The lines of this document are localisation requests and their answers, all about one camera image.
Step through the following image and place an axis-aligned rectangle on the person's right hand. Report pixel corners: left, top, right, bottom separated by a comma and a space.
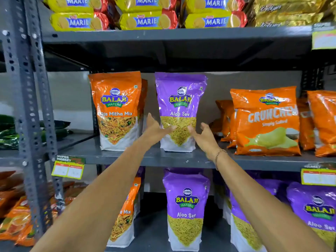
187, 123, 223, 160

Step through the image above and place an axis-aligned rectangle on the person's left hand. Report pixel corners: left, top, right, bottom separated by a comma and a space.
142, 113, 177, 149

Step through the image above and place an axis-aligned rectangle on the person's right forearm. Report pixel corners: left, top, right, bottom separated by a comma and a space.
209, 149, 332, 252

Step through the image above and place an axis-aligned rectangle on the person's left forearm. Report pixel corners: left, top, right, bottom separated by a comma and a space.
31, 136, 161, 252

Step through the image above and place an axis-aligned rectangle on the purple sev snack packet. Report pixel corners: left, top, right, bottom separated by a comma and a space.
229, 178, 287, 252
155, 72, 208, 153
162, 171, 211, 252
286, 182, 336, 250

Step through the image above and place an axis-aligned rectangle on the orange chips packet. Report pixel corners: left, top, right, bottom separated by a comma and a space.
230, 86, 301, 157
209, 99, 237, 149
307, 90, 336, 158
297, 98, 316, 151

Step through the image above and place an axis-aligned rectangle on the orange mix snack packet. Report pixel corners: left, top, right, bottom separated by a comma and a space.
88, 71, 142, 151
107, 177, 142, 249

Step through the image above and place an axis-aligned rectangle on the grey metal shelf rack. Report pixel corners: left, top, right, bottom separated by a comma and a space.
25, 0, 336, 252
0, 0, 98, 242

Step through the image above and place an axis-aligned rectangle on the yellow shelf price label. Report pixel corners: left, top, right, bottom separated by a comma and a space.
301, 163, 336, 186
311, 23, 336, 50
51, 154, 86, 180

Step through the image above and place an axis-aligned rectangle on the stack of yellow biscuit packets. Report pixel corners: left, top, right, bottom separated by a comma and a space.
43, 0, 248, 32

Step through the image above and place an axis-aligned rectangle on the gold cracker packet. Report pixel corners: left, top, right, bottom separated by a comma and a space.
253, 0, 329, 14
252, 12, 325, 27

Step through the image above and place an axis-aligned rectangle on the pile of green snack packets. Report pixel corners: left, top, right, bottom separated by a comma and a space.
0, 114, 72, 150

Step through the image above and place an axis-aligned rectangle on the pile of orange snack packets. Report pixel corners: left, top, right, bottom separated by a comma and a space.
0, 170, 88, 247

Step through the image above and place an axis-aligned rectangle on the thin metal bracelet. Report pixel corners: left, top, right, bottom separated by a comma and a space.
214, 149, 228, 164

